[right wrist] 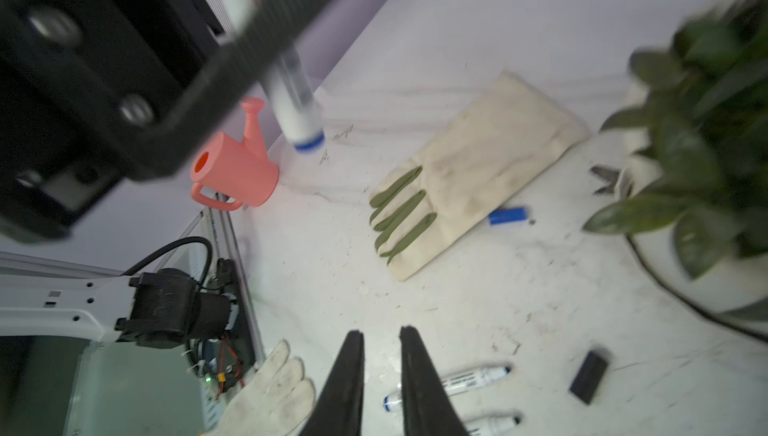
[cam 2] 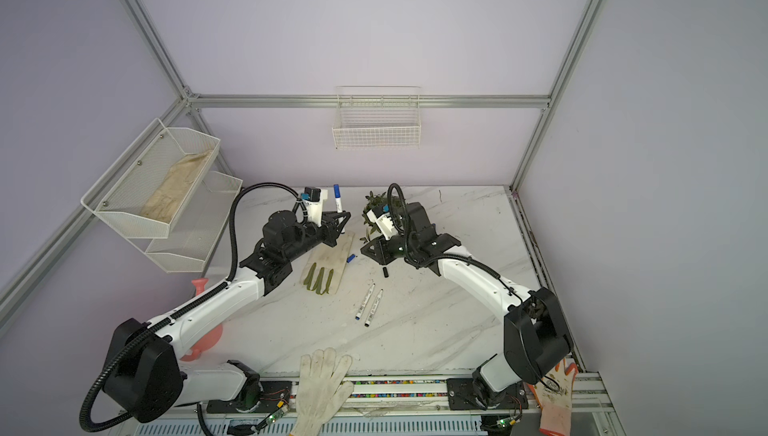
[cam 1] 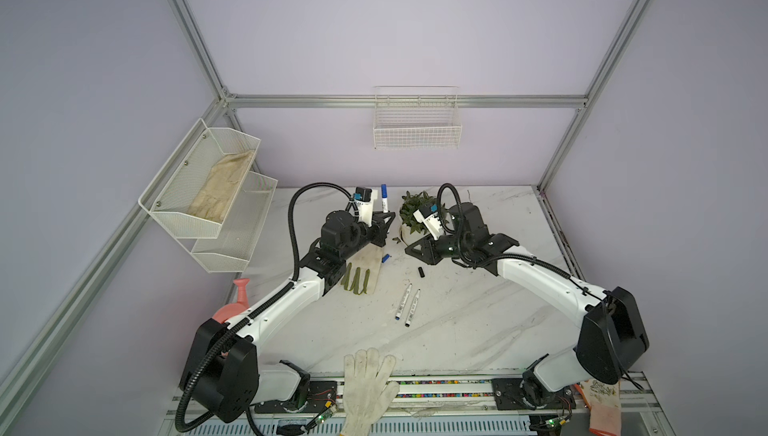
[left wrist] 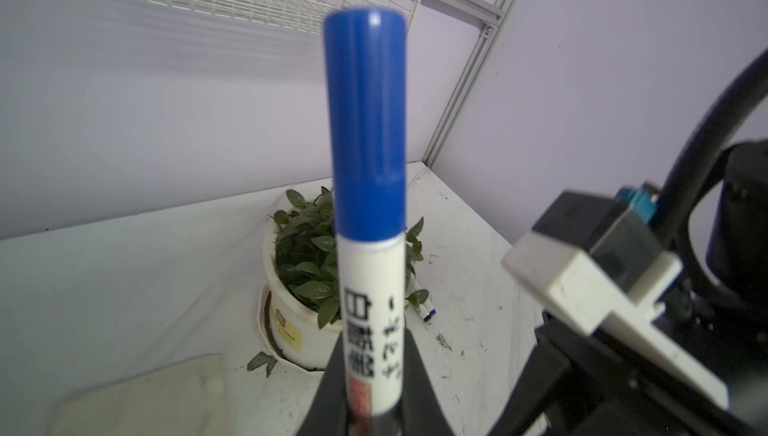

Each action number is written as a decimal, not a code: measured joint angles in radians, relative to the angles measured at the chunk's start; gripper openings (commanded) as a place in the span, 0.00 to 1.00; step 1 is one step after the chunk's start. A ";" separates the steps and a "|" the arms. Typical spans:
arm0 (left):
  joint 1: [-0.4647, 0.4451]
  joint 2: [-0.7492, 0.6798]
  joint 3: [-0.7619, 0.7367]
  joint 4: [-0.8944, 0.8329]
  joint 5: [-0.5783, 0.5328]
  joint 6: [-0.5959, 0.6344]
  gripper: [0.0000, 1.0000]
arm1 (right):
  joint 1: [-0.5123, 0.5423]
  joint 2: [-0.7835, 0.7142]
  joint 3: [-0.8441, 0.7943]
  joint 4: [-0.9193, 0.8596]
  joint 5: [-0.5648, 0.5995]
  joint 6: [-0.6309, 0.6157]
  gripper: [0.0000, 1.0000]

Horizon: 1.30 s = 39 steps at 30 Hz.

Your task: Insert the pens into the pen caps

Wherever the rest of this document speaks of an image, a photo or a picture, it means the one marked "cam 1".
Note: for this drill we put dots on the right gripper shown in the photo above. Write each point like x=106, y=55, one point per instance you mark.
x=427, y=248

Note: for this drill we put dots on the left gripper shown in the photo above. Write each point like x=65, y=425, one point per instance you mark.
x=379, y=231

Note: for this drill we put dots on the white marker blue tip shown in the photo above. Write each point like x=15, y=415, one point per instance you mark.
x=384, y=198
x=403, y=301

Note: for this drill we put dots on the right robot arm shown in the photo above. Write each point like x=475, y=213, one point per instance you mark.
x=612, y=335

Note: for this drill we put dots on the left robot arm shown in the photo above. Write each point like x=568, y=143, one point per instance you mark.
x=223, y=376

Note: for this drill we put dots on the green bean pods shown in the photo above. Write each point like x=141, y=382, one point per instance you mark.
x=356, y=279

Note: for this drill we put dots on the potted green plant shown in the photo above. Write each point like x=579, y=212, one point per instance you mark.
x=411, y=229

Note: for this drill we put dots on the lower white mesh shelf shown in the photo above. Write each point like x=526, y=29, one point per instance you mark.
x=233, y=249

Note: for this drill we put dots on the white mesh shelf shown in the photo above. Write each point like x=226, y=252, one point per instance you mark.
x=169, y=198
x=233, y=249

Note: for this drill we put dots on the upper white mesh shelf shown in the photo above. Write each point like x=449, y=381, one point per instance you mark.
x=169, y=198

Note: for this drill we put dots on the white work glove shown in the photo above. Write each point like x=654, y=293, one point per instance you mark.
x=368, y=392

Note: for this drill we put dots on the orange white glove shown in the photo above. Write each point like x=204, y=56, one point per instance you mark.
x=603, y=402

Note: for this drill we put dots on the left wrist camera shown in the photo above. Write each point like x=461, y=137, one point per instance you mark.
x=364, y=199

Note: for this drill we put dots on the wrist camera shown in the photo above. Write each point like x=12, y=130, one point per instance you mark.
x=429, y=214
x=364, y=199

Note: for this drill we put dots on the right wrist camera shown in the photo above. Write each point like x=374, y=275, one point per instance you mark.
x=429, y=214

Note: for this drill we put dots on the white wire basket back wall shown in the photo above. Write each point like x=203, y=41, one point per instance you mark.
x=416, y=118

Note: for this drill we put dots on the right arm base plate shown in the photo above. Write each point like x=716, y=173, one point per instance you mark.
x=528, y=394

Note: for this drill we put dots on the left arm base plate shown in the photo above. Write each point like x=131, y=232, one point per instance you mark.
x=309, y=398

